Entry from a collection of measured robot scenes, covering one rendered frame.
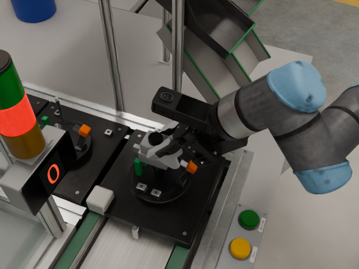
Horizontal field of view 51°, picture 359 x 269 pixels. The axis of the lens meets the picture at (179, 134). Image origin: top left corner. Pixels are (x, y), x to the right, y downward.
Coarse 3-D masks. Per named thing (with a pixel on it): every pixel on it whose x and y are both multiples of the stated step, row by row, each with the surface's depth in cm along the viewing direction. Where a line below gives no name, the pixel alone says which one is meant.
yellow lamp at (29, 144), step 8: (32, 128) 50; (8, 136) 49; (16, 136) 49; (24, 136) 50; (32, 136) 51; (40, 136) 53; (8, 144) 51; (16, 144) 50; (24, 144) 51; (32, 144) 51; (40, 144) 53; (16, 152) 52; (24, 152) 52; (32, 152) 52; (40, 152) 54
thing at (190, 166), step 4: (180, 164) 77; (184, 164) 77; (188, 164) 76; (192, 164) 76; (184, 168) 77; (188, 168) 76; (192, 168) 75; (196, 168) 76; (184, 172) 78; (188, 172) 77; (192, 172) 76; (180, 176) 82; (184, 176) 79; (188, 176) 79; (180, 180) 81; (184, 180) 80
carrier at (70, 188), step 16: (48, 112) 98; (64, 112) 99; (80, 112) 99; (64, 128) 92; (96, 128) 95; (112, 128) 95; (128, 128) 95; (96, 144) 92; (112, 144) 92; (80, 160) 87; (96, 160) 89; (64, 176) 86; (80, 176) 86; (96, 176) 86; (64, 192) 83; (80, 192) 83
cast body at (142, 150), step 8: (152, 136) 74; (160, 136) 74; (168, 136) 76; (136, 144) 79; (144, 144) 74; (152, 144) 74; (136, 152) 80; (144, 152) 75; (144, 160) 78; (152, 160) 76
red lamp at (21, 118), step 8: (24, 96) 47; (24, 104) 47; (0, 112) 45; (8, 112) 46; (16, 112) 46; (24, 112) 47; (32, 112) 50; (0, 120) 47; (8, 120) 47; (16, 120) 47; (24, 120) 48; (32, 120) 50; (0, 128) 48; (8, 128) 48; (16, 128) 48; (24, 128) 49
